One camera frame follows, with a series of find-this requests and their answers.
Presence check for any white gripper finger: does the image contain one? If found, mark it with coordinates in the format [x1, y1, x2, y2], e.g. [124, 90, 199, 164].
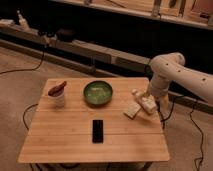
[124, 102, 141, 119]

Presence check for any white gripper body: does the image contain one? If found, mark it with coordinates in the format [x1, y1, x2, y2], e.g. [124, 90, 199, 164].
[132, 89, 157, 115]

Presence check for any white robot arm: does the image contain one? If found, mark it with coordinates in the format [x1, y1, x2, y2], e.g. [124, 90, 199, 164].
[126, 52, 213, 119]

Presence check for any green bowl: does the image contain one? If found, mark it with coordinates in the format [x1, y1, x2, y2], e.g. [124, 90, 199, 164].
[83, 80, 113, 106]

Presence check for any black phone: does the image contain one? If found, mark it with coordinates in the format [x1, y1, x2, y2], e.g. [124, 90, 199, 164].
[92, 120, 104, 143]

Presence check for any wooden table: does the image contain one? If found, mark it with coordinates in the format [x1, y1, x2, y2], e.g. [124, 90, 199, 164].
[18, 77, 170, 163]

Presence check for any white cup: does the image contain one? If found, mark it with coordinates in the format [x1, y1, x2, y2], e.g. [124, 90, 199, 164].
[48, 90, 65, 107]

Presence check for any brown sausage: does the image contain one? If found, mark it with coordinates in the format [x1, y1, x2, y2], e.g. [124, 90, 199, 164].
[48, 81, 67, 96]

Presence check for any black round object shelf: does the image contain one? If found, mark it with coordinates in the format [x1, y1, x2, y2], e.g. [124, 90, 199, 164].
[56, 28, 75, 42]

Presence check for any white bottle on shelf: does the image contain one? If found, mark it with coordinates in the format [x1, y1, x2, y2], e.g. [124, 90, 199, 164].
[17, 11, 30, 31]

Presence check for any black cable right floor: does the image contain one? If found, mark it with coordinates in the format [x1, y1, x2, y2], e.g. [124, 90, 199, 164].
[188, 99, 205, 171]

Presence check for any black cable floor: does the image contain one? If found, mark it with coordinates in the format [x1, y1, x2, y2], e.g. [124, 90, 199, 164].
[188, 99, 205, 171]
[0, 46, 47, 76]

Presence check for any black cable left floor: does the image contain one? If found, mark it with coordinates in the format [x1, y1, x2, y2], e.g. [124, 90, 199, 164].
[0, 46, 47, 76]

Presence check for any black cable under table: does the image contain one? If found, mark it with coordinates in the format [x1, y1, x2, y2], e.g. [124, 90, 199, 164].
[22, 102, 39, 131]

